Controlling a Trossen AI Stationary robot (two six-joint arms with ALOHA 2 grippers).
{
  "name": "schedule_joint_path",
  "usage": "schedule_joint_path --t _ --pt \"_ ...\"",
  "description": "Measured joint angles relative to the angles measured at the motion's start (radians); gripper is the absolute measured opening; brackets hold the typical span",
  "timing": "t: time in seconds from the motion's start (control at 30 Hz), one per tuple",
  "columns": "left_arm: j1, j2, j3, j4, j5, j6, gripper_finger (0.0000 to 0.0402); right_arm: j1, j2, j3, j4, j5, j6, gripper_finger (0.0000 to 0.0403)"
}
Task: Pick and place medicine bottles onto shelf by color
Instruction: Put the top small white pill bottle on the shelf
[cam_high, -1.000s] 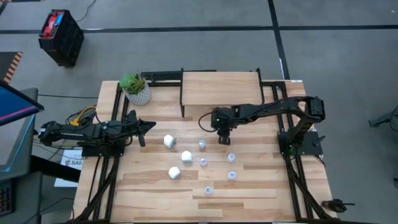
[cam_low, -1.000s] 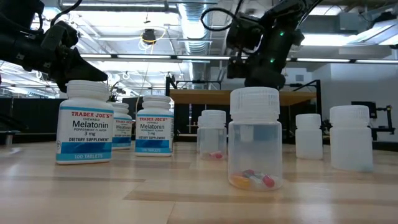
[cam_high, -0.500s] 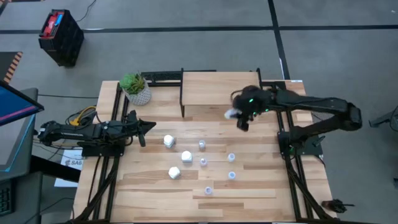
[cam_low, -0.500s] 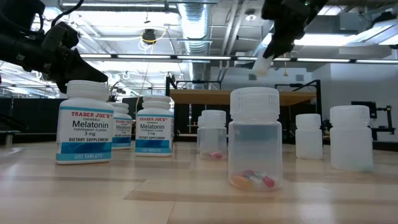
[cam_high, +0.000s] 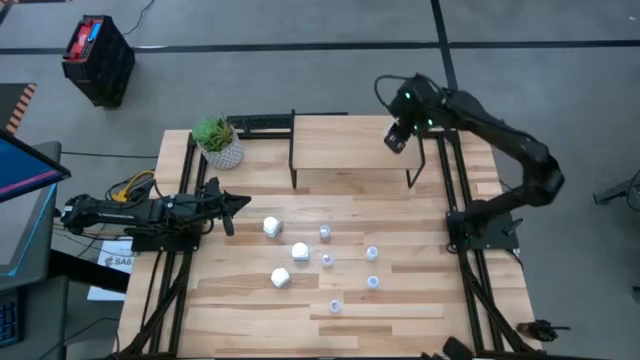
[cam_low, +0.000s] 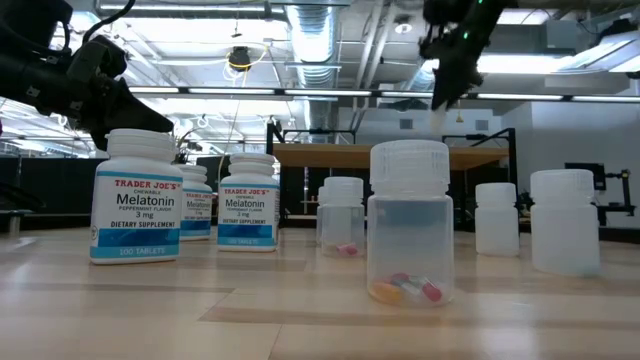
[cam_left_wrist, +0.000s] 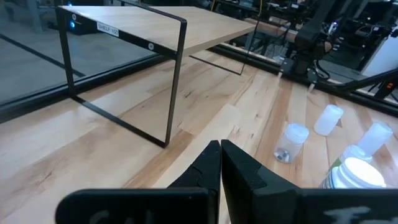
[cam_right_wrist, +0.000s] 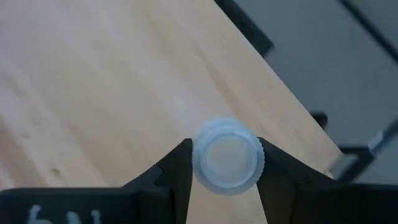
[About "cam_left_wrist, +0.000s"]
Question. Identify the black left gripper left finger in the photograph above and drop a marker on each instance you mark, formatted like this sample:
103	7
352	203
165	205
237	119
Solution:
140	208

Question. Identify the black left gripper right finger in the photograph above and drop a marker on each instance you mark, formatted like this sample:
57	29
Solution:
248	193

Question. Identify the translucent bottle pink capsules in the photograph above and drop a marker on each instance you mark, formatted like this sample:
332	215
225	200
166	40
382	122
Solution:
292	140

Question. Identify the translucent plastic bottle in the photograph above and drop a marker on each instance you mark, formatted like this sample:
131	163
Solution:
328	121

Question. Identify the translucent bottle multicoloured capsules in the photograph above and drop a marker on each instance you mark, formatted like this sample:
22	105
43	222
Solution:
374	138

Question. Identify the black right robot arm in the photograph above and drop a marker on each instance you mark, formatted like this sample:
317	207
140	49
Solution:
311	31

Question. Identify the white shelf label sticker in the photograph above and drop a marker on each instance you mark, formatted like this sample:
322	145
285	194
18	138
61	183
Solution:
108	29

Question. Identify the black diagonal frame strut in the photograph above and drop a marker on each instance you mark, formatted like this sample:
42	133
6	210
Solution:
367	81

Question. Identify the wooden shelf black metal frame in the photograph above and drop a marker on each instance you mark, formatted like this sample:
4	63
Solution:
155	28

